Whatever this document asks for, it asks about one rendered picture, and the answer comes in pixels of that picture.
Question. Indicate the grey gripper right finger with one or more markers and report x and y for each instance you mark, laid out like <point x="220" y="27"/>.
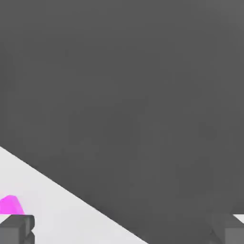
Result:
<point x="231" y="233"/>

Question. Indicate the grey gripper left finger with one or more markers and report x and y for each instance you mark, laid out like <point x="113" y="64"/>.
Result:
<point x="15" y="230"/>

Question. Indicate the small magenta cube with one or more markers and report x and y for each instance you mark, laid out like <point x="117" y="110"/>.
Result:
<point x="10" y="205"/>

